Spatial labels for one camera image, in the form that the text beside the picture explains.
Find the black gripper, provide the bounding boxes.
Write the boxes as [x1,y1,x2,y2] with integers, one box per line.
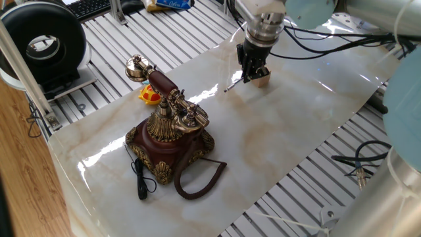
[235,38,274,84]

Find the black silver pen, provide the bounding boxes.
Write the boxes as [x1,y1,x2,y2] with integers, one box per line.
[223,76,247,93]

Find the antique maroon brass phone base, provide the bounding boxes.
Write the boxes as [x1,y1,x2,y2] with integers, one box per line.
[124,98,216,186]

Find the wooden cube block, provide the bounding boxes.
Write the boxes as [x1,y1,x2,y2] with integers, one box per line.
[251,67,272,88]

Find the glossy marble pattern mat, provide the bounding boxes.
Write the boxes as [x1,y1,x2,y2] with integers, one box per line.
[48,0,405,237]

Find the antique maroon brass handset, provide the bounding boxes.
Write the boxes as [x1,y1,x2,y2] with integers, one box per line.
[124,54,211,134]

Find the yellow orange toy turtle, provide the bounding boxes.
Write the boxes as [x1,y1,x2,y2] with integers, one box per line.
[137,84,162,106]

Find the blue snack packet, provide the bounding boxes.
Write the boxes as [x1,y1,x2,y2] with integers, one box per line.
[154,0,195,11]

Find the yellow snack packet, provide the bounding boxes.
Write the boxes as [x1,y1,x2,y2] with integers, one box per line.
[143,0,165,13]

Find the aluminium profile bar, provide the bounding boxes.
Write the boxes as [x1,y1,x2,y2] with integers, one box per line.
[370,84,391,115]

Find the black computer mouse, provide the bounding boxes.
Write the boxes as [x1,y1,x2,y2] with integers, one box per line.
[120,0,146,16]

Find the white flat stand plate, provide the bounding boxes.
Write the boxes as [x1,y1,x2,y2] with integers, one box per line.
[0,61,99,101]

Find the black keyboard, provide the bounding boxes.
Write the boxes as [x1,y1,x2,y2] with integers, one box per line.
[65,0,112,22]

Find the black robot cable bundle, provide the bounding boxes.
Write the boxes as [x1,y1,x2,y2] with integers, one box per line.
[226,0,417,62]

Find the brown coiled handset cord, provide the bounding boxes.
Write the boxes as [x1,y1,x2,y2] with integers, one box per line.
[173,128,228,201]

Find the black cable with metal plug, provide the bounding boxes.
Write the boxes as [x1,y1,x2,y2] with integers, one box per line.
[330,140,393,191]

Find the silver angle bracket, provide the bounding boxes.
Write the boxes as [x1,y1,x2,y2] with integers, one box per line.
[108,0,129,26]

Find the black bundled line cable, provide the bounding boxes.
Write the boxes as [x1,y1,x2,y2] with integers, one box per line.
[123,143,158,201]

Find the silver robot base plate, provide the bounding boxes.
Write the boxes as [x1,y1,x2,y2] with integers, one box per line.
[309,204,346,237]

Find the black floor cables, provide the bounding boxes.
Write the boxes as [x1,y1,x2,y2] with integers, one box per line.
[25,100,44,139]

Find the aluminium frame post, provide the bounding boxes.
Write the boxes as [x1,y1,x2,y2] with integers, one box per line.
[0,19,63,132]

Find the black round ring device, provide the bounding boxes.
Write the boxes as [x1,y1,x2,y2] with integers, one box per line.
[0,1,91,86]

